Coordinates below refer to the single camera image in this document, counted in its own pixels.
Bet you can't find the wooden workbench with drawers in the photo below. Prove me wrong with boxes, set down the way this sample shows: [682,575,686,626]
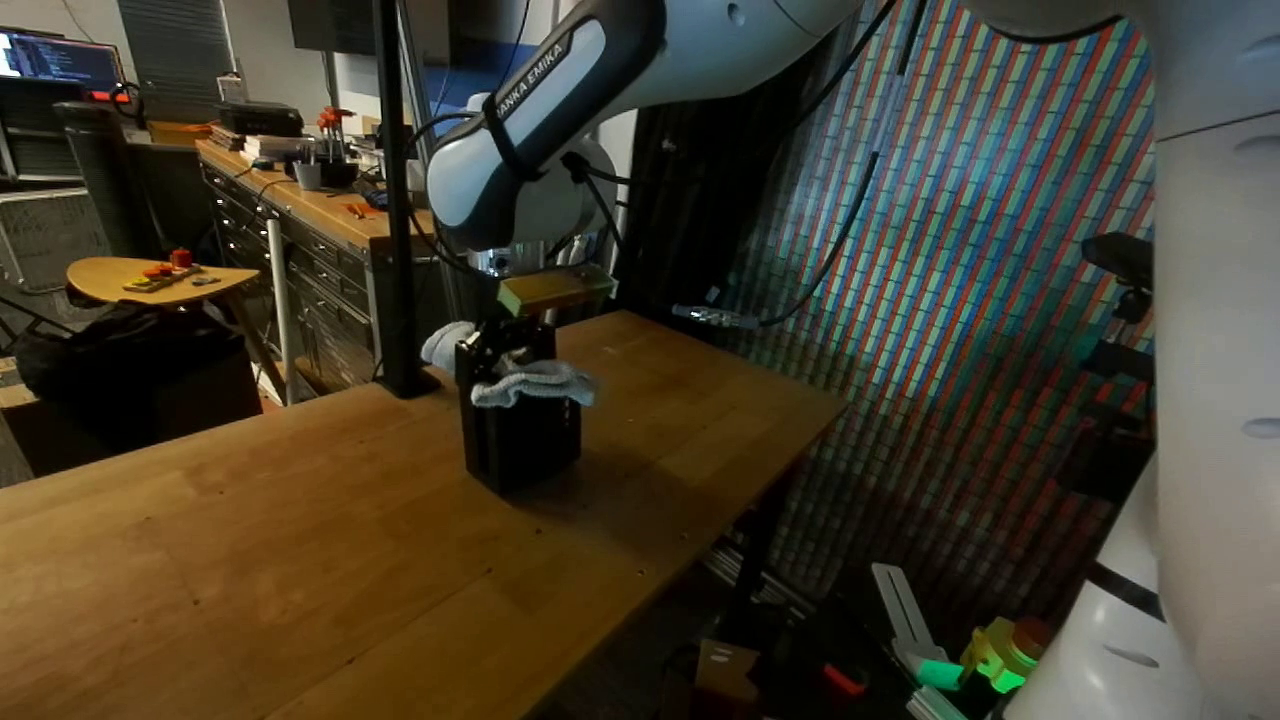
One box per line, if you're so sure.
[196,134,483,390]

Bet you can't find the white plastic bar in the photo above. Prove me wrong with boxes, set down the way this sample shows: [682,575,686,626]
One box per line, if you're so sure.
[870,561,953,663]

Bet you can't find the grey cloth towel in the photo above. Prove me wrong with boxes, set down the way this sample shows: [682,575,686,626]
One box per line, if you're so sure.
[418,316,600,413]

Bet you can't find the black camera stand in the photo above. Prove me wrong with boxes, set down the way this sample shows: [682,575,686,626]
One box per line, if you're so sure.
[1056,316,1161,503]

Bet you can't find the red hand tool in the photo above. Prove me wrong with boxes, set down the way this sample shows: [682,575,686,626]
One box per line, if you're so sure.
[124,249,209,294]

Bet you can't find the black perforated plastic box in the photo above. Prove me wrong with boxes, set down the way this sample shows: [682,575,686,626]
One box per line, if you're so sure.
[461,335,590,499]

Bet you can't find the black cable with silver connector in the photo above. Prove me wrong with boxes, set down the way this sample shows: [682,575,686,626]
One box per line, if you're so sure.
[669,0,937,331]

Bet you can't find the black camera on stand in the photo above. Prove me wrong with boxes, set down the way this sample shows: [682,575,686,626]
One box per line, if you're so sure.
[1076,231,1161,324]

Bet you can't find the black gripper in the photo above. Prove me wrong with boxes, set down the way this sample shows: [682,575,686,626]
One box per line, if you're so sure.
[455,311,561,386]

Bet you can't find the tan wrist camera block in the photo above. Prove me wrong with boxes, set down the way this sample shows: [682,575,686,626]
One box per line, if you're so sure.
[491,262,618,318]

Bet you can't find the round wooden stool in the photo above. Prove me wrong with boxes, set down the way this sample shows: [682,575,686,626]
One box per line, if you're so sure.
[63,250,263,311]

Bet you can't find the black bag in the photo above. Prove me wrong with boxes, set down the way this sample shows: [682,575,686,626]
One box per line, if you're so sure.
[14,301,263,453]

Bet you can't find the monitor with blue screen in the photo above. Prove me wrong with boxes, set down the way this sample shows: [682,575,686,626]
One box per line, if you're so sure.
[0,29,124,90]

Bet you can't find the green yellow plastic parts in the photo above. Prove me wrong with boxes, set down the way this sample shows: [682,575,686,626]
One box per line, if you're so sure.
[915,610,1056,720]

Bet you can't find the dark pot with red item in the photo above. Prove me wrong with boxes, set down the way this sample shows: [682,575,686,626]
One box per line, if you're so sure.
[307,104,366,193]

